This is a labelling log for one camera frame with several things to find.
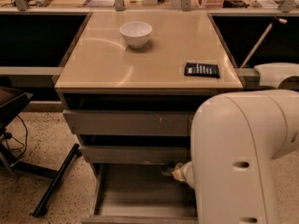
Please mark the silver redbull can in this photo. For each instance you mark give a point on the silver redbull can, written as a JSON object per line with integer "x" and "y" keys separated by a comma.
{"x": 167, "y": 170}

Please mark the grey middle drawer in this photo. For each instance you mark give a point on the grey middle drawer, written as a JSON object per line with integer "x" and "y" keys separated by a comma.
{"x": 157, "y": 150}

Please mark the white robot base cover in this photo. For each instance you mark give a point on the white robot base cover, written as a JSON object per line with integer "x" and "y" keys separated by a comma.
{"x": 273, "y": 74}

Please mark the grey drawer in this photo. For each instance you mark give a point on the grey drawer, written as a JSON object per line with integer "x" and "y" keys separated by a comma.
{"x": 131, "y": 115}
{"x": 140, "y": 194}
{"x": 157, "y": 150}

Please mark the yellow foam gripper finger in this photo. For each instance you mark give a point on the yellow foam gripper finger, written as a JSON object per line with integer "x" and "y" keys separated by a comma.
{"x": 177, "y": 172}

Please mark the white stick with black tip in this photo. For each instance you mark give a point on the white stick with black tip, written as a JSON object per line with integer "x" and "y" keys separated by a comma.
{"x": 274, "y": 21}

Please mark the grey bottom drawer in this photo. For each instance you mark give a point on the grey bottom drawer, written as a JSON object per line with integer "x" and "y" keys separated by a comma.
{"x": 140, "y": 194}

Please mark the white ceramic bowl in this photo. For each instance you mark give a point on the white ceramic bowl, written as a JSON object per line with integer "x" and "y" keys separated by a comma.
{"x": 136, "y": 34}

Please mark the grey top drawer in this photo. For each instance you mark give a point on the grey top drawer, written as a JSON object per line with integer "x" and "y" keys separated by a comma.
{"x": 131, "y": 115}

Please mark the grey drawer cabinet with counter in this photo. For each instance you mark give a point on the grey drawer cabinet with counter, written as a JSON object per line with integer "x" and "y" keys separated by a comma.
{"x": 102, "y": 62}

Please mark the black stand with tray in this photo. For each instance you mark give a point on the black stand with tray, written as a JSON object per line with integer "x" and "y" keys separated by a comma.
{"x": 12, "y": 103}

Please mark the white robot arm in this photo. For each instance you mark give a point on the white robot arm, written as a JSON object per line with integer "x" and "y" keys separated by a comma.
{"x": 234, "y": 138}

